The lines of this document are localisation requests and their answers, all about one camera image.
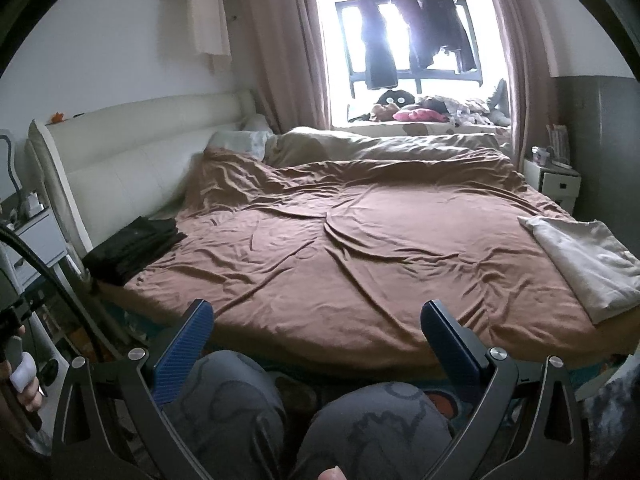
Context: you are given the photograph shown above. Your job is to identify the person's right leg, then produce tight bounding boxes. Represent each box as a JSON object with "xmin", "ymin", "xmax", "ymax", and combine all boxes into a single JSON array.
[{"xmin": 295, "ymin": 382, "xmax": 456, "ymax": 480}]

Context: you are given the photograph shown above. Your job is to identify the folded beige cloth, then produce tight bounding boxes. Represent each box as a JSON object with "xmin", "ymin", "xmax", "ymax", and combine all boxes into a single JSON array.
[{"xmin": 517, "ymin": 216, "xmax": 640, "ymax": 324}]

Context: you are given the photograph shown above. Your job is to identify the clothes heap on sill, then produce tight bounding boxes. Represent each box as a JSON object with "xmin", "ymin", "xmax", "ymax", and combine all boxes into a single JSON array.
[{"xmin": 420, "ymin": 95, "xmax": 511, "ymax": 128}]

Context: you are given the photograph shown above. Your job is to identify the person's left hand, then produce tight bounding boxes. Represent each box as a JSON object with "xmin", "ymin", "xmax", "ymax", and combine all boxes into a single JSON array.
[{"xmin": 0, "ymin": 325, "xmax": 47, "ymax": 413}]

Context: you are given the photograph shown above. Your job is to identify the hanging dark trousers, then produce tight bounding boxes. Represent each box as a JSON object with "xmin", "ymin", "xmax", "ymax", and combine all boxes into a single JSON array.
[{"xmin": 357, "ymin": 0, "xmax": 399, "ymax": 90}]

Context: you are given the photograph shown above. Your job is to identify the window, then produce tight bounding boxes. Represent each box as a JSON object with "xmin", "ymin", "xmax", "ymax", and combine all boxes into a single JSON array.
[{"xmin": 310, "ymin": 0, "xmax": 511, "ymax": 128}]

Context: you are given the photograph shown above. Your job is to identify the beige duvet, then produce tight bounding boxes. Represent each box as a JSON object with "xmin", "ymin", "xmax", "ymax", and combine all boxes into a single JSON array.
[{"xmin": 265, "ymin": 126, "xmax": 513, "ymax": 166}]

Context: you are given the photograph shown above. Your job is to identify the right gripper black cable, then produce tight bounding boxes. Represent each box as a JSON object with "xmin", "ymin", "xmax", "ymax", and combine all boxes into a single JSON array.
[{"xmin": 0, "ymin": 225, "xmax": 113, "ymax": 366}]

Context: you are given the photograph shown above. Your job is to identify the black plush toy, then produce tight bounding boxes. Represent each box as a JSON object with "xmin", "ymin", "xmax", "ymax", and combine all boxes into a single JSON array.
[{"xmin": 375, "ymin": 89, "xmax": 416, "ymax": 111}]

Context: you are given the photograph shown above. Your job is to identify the white padded headboard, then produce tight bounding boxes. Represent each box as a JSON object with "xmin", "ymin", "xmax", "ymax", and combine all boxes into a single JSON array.
[{"xmin": 27, "ymin": 89, "xmax": 258, "ymax": 256}]

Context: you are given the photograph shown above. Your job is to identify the folded black clothes pile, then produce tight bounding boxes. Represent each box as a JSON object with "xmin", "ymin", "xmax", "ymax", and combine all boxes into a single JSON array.
[{"xmin": 82, "ymin": 216, "xmax": 188, "ymax": 286}]

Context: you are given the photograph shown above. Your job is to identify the white pillow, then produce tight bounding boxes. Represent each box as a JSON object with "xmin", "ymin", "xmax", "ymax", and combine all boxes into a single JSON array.
[
  {"xmin": 242, "ymin": 114, "xmax": 274, "ymax": 136},
  {"xmin": 207, "ymin": 130, "xmax": 273, "ymax": 161}
]

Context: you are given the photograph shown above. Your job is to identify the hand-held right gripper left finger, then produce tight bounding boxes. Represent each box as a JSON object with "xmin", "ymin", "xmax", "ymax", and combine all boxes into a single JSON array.
[{"xmin": 50, "ymin": 299, "xmax": 216, "ymax": 480}]

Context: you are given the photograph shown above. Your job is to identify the person's left leg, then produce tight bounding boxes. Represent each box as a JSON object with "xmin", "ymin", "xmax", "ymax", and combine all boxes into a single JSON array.
[{"xmin": 162, "ymin": 350, "xmax": 301, "ymax": 480}]

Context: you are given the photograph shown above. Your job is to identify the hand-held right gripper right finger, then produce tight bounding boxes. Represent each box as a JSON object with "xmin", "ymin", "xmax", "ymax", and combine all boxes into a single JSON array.
[{"xmin": 420, "ymin": 300, "xmax": 591, "ymax": 480}]

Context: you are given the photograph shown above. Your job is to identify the hanging dark clothes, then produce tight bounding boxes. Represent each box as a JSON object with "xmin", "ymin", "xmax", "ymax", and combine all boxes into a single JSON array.
[{"xmin": 397, "ymin": 0, "xmax": 478, "ymax": 73}]

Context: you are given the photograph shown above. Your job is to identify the brown teddy bear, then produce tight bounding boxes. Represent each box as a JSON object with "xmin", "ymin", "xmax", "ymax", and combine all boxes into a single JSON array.
[{"xmin": 370, "ymin": 102, "xmax": 401, "ymax": 122}]

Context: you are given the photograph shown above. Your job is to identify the grey nightstand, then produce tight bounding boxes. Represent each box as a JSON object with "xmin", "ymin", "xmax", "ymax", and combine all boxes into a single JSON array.
[{"xmin": 0, "ymin": 200, "xmax": 68, "ymax": 286}]

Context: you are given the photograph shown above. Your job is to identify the white nightstand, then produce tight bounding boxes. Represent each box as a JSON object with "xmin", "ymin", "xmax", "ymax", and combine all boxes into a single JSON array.
[{"xmin": 522, "ymin": 157, "xmax": 583, "ymax": 216}]

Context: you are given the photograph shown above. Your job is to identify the pink plush toy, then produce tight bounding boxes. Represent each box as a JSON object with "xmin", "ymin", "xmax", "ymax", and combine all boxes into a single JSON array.
[{"xmin": 392, "ymin": 107, "xmax": 448, "ymax": 123}]

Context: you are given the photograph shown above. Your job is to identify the books on nightstand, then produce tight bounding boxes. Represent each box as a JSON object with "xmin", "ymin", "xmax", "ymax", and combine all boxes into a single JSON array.
[{"xmin": 545, "ymin": 122, "xmax": 571, "ymax": 166}]

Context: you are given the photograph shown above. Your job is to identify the person's leg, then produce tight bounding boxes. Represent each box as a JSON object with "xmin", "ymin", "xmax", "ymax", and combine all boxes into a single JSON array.
[
  {"xmin": 295, "ymin": 382, "xmax": 456, "ymax": 480},
  {"xmin": 162, "ymin": 350, "xmax": 301, "ymax": 480}
]

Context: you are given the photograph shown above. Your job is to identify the bed with brown sheet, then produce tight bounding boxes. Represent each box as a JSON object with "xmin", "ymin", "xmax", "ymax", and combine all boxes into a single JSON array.
[{"xmin": 82, "ymin": 147, "xmax": 640, "ymax": 376}]

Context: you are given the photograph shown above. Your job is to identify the white hanging cloth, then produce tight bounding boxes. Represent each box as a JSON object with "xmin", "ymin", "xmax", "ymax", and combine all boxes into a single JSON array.
[{"xmin": 185, "ymin": 0, "xmax": 233, "ymax": 76}]

